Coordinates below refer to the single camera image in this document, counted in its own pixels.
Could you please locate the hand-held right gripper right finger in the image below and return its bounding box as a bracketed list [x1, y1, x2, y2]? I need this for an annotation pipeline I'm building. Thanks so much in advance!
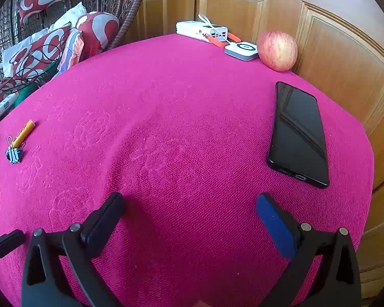
[255, 193, 362, 307]

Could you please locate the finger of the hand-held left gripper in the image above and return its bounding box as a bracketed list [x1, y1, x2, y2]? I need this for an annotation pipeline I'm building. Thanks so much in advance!
[0, 229, 25, 259]

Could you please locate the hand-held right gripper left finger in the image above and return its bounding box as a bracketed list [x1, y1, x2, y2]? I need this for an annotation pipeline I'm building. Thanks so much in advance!
[21, 192, 126, 307]

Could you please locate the yellow black lighter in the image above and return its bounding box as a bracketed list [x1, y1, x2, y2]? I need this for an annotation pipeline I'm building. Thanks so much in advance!
[12, 119, 36, 149]

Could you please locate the blue binder clip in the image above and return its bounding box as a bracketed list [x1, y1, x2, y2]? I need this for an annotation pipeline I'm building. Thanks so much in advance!
[5, 136, 27, 164]

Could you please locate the black smartphone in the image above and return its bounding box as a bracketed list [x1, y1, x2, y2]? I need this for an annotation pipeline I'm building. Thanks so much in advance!
[267, 81, 331, 189]

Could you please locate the magenta tablecloth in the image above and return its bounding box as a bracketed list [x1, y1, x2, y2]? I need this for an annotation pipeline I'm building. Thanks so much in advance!
[0, 34, 375, 307]

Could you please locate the white power strip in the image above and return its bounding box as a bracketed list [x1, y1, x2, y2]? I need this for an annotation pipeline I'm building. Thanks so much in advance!
[0, 93, 20, 124]

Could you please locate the long red white cushion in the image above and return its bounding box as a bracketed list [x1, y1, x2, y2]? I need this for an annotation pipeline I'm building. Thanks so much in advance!
[0, 77, 20, 116]

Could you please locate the green cloth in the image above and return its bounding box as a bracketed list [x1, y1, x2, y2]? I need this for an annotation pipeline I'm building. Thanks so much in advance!
[14, 59, 60, 107]

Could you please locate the striped pastel cushion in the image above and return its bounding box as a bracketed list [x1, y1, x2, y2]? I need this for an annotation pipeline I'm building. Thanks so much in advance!
[53, 28, 85, 79]

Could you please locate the red apple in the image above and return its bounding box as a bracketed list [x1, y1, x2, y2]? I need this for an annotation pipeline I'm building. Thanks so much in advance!
[257, 30, 298, 72]

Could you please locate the square red white cushion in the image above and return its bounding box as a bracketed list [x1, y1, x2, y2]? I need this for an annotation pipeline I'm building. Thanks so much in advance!
[9, 26, 76, 77]

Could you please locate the wooden folding door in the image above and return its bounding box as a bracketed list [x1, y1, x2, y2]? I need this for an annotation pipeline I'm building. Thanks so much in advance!
[122, 0, 384, 301]

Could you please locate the round red white cushion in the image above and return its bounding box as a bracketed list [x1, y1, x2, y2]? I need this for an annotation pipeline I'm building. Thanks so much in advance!
[75, 11, 120, 61]

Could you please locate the white pillow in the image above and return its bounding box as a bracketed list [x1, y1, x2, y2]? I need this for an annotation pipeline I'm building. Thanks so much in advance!
[1, 2, 88, 74]

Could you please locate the white power bank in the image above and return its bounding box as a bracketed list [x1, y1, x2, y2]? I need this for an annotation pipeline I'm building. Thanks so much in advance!
[175, 21, 228, 43]

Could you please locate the wicker hanging egg chair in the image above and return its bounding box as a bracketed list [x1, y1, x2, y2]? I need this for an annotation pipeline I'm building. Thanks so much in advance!
[0, 0, 149, 103]

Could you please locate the black cable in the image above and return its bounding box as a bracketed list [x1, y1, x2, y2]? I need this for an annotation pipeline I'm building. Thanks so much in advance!
[3, 30, 80, 87]

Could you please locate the white wireless charger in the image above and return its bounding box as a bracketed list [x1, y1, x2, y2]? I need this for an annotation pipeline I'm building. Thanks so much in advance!
[224, 41, 259, 61]

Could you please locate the orange cable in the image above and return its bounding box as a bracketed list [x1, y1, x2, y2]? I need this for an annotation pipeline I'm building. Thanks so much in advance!
[208, 32, 242, 48]

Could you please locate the white charging cable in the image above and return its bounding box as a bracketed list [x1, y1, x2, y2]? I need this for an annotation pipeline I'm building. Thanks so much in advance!
[198, 14, 240, 43]

